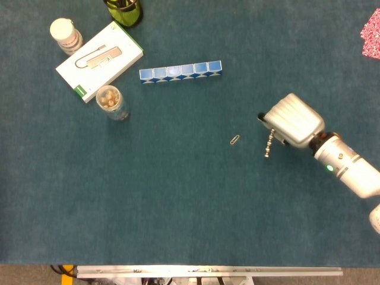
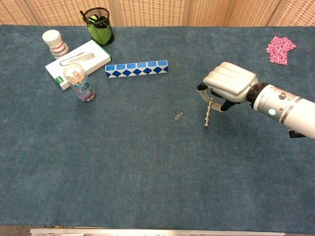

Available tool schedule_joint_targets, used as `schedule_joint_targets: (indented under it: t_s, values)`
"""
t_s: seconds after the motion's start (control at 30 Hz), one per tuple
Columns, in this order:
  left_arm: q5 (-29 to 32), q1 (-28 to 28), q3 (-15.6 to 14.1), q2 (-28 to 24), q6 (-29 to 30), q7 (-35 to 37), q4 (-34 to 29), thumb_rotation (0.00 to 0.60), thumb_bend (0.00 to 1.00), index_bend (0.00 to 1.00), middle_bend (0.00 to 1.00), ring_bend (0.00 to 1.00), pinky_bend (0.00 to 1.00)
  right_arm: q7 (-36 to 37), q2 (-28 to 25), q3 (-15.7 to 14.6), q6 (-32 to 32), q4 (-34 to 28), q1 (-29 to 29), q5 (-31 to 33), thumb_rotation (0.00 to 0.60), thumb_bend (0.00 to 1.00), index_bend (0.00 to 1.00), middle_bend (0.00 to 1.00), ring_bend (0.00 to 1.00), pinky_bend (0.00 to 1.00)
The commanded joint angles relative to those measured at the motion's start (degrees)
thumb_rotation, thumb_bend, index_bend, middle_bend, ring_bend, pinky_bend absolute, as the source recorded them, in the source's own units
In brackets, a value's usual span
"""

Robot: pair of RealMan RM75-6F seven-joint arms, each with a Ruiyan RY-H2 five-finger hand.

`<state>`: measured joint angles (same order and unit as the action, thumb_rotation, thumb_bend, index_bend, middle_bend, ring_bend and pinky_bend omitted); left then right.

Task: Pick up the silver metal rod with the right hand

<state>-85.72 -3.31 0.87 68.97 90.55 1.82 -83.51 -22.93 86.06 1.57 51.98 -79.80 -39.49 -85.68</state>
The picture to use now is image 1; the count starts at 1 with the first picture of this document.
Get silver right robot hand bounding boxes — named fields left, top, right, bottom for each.
left=256, top=93, right=326, bottom=150

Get row of metal balls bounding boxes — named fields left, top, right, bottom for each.
left=264, top=128, right=276, bottom=159

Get pink patterned cloth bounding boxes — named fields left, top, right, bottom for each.
left=360, top=8, right=380, bottom=59

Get teal felt table mat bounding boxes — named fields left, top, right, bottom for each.
left=0, top=0, right=380, bottom=267

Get blue white snake puzzle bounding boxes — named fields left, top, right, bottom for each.
left=139, top=60, right=223, bottom=85

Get clear jar with cartoon label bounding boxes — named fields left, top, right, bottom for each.
left=95, top=84, right=131, bottom=122

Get white usb hub box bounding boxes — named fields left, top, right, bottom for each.
left=55, top=20, right=144, bottom=104

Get white red-striped jar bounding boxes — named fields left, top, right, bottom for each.
left=49, top=18, right=84, bottom=56

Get aluminium frame rail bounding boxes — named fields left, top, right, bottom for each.
left=75, top=265, right=344, bottom=279

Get black cables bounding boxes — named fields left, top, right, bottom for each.
left=50, top=265, right=77, bottom=278

